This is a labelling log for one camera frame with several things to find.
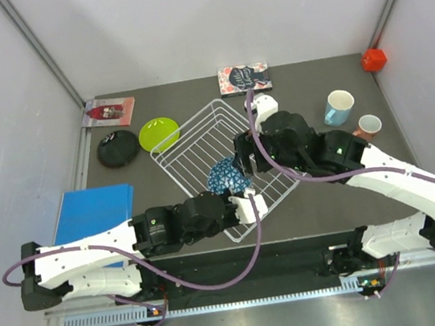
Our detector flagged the pink cover book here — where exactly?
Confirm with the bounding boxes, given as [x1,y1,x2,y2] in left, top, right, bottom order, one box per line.
[81,97,135,128]

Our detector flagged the lime green plate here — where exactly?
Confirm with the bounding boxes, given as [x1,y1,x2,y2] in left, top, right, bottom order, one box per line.
[138,117,181,153]

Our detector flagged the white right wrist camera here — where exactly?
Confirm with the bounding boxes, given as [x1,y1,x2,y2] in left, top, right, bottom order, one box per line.
[251,93,279,131]

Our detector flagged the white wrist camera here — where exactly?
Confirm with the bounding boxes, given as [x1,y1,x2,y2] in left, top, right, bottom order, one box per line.
[251,93,279,131]
[229,188,269,225]

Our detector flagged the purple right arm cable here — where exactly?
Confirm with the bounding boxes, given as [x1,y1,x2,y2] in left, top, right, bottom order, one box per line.
[243,63,435,313]

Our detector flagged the red cube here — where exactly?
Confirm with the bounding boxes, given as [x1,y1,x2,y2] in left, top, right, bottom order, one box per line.
[360,48,387,72]

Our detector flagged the light blue mug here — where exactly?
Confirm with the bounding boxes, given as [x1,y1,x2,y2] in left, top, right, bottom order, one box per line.
[324,90,355,127]

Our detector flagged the white wire dish rack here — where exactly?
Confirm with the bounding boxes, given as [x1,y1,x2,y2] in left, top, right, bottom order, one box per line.
[150,99,299,243]

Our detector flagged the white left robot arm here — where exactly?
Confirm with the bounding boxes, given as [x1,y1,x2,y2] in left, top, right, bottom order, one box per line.
[20,191,255,312]

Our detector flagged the salmon pink mug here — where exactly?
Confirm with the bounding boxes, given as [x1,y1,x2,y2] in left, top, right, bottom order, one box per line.
[353,114,383,142]

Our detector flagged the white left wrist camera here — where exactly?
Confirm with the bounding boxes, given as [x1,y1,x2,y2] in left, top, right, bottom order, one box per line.
[229,188,269,225]

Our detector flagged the blue foam pad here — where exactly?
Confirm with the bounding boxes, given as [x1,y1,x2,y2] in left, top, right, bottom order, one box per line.
[45,181,145,278]

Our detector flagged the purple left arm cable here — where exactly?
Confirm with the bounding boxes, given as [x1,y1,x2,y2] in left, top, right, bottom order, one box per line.
[0,191,275,326]

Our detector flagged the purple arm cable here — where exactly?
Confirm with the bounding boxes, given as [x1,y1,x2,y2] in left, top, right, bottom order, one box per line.
[0,191,275,326]
[243,63,435,313]

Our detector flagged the floral Little Women book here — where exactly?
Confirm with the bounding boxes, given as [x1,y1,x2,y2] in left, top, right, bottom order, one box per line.
[217,62,273,98]

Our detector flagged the grey slotted cable duct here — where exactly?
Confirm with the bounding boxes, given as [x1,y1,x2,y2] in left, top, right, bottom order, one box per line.
[63,276,380,326]

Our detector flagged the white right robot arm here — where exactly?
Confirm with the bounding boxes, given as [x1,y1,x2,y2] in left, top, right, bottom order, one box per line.
[233,111,435,269]

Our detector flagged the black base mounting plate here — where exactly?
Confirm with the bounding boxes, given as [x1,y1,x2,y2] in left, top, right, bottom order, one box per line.
[109,225,387,308]

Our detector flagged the red patterned white bowl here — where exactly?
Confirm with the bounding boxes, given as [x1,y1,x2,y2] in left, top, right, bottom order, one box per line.
[207,156,252,194]

